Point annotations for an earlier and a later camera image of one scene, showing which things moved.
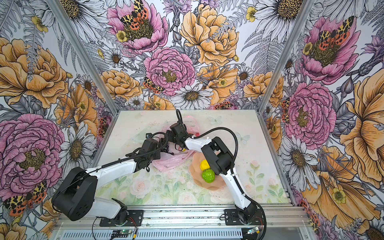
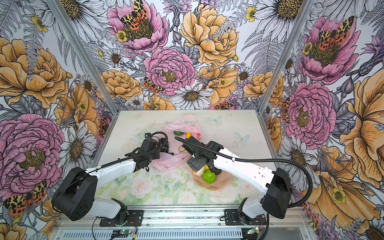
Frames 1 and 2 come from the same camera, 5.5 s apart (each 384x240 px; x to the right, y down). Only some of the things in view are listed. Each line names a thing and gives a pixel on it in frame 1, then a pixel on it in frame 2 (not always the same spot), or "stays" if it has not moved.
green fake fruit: x=208 y=175 stays
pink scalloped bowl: x=195 y=168 stays
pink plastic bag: x=177 y=134 stays
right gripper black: x=167 y=133 to x=194 y=165
